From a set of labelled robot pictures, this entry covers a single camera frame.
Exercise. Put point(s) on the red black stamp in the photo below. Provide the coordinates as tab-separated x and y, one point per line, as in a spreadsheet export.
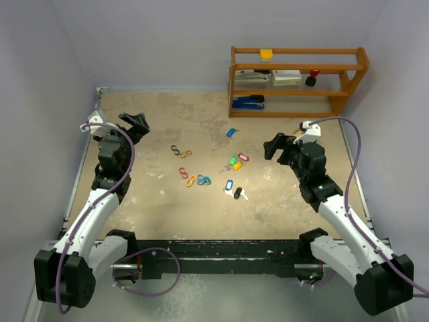
311	79

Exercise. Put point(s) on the blue stapler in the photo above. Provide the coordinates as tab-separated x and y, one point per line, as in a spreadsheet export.
255	102

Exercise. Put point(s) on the black S carabiner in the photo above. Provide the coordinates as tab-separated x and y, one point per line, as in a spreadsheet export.
175	150

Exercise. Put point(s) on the dark blue S carabiner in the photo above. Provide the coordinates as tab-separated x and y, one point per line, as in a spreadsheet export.
203	183

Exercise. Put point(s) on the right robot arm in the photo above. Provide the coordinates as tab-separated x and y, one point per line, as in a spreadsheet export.
380	279

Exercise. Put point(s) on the grey stapler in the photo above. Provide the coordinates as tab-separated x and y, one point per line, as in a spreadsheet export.
252	76

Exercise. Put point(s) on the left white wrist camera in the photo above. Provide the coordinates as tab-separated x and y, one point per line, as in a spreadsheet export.
93	125

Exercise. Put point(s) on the red S carabiner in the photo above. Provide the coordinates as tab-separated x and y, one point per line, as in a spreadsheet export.
183	172

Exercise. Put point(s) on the green key tag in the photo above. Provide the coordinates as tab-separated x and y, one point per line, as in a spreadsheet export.
232	160

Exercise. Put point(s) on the blue key tag far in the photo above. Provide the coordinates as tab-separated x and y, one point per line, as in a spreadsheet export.
231	132

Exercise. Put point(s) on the yellow block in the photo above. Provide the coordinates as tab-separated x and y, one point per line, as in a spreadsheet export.
266	55

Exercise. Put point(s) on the white red box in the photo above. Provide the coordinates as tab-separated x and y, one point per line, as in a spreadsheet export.
286	77

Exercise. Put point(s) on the yellow key tag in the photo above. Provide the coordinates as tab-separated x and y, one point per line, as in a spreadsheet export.
237	166

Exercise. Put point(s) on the red key tag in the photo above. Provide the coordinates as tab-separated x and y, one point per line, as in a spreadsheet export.
243	157

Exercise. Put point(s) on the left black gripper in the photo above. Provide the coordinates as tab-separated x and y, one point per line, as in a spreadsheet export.
139	129

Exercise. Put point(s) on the black base frame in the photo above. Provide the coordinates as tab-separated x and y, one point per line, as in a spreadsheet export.
278	257

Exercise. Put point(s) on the silver key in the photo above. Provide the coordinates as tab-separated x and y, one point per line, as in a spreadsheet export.
226	168

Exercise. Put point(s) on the blue key tag with keys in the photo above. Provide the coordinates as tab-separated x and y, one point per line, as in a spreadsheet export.
228	187

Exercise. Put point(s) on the wooden shelf rack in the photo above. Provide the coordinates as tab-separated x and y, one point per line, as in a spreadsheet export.
341	71

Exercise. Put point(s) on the black key fob with key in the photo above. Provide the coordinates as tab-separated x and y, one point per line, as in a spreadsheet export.
240	192

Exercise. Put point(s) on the orange s carabiner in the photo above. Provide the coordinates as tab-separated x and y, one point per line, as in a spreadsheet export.
186	153
191	181

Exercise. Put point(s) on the aluminium rail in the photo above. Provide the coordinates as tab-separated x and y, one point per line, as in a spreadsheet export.
67	214

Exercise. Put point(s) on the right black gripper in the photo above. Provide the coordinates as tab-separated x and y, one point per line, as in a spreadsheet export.
281	141

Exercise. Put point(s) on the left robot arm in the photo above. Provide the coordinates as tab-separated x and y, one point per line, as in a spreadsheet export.
66	275

